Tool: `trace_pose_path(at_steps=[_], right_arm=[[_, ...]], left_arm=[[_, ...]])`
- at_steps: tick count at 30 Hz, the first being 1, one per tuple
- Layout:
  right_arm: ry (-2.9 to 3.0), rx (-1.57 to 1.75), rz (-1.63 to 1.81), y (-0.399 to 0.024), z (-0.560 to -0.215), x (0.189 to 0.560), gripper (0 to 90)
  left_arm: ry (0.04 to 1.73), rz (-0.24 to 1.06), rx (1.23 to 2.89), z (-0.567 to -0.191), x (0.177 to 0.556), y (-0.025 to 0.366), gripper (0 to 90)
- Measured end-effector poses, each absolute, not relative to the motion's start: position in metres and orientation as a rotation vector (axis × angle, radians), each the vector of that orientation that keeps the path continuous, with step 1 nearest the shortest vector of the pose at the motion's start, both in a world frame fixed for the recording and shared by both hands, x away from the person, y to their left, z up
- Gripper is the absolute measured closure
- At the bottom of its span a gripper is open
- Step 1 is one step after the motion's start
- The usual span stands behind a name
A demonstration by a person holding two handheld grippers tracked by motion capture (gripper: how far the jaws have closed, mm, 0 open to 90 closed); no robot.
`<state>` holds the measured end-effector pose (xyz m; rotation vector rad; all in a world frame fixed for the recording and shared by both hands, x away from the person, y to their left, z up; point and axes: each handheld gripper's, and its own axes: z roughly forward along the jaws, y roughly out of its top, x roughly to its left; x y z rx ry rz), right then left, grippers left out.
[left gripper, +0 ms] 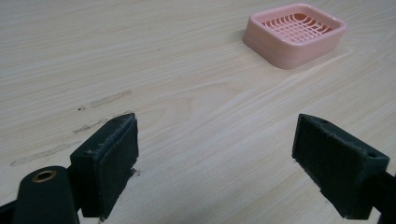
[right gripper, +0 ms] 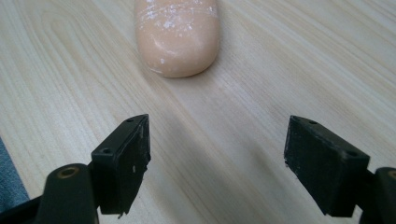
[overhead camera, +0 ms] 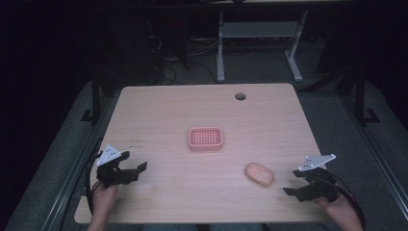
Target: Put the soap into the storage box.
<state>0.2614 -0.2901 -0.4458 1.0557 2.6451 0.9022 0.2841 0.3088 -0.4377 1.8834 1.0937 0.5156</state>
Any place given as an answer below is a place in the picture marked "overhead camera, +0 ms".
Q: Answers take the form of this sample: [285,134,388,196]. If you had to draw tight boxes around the pink soap dish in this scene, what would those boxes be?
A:
[188,126,224,152]

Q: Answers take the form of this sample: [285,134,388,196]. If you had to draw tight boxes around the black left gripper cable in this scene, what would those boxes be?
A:
[84,149,104,216]

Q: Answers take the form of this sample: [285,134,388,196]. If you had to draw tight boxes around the person's legs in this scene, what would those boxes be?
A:
[140,222,266,231]

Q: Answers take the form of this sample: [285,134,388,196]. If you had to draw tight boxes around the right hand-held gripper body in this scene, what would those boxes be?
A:
[292,153,339,204]

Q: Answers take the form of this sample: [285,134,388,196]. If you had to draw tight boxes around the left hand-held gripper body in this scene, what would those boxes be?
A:
[94,143,140,190]

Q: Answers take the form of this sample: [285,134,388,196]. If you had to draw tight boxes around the grey metal rail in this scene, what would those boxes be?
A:
[340,94,408,215]
[39,95,118,231]

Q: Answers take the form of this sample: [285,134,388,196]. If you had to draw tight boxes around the black metal stand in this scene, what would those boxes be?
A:
[80,68,101,127]
[354,62,382,126]

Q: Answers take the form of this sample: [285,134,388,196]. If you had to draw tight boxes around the person's left hand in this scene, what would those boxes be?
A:
[90,180,120,216]

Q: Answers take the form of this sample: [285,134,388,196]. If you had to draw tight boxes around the bread roll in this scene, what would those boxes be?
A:
[244,162,275,189]

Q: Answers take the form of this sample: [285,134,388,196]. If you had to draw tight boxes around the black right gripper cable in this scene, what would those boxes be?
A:
[329,173,368,231]

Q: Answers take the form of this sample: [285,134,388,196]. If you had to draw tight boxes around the white desk frame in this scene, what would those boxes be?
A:
[216,9,310,84]

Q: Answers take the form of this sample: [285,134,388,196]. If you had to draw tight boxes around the person's right hand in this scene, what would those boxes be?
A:
[312,192,355,222]

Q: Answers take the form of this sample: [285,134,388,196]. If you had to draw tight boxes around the tangle of floor cables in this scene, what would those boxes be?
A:
[145,33,219,86]

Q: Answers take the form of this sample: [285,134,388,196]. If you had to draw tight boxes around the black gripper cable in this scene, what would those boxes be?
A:
[84,149,104,216]
[329,173,368,231]

